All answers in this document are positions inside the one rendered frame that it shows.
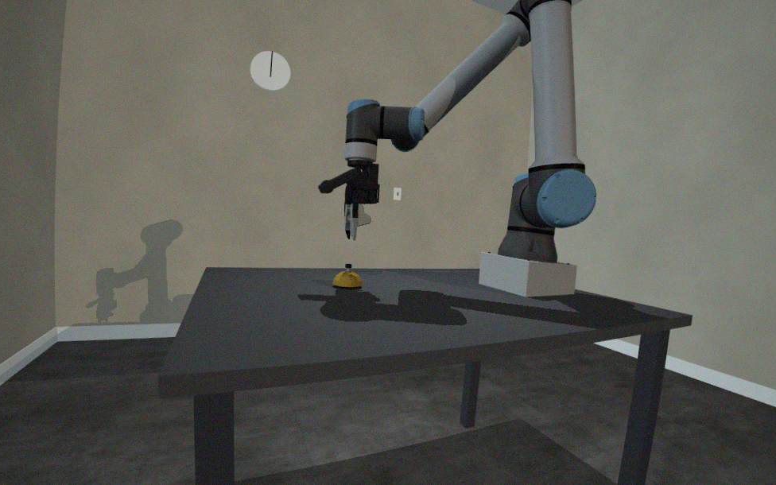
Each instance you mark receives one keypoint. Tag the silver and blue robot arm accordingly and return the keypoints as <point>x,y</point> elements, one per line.
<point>555,199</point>

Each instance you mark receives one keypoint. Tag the yellow dome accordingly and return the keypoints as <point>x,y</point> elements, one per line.
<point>347,279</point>

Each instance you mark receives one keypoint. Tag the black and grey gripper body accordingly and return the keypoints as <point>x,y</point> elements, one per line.
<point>369,186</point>

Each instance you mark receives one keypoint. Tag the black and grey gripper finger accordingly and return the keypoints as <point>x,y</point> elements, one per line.
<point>347,218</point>
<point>358,217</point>

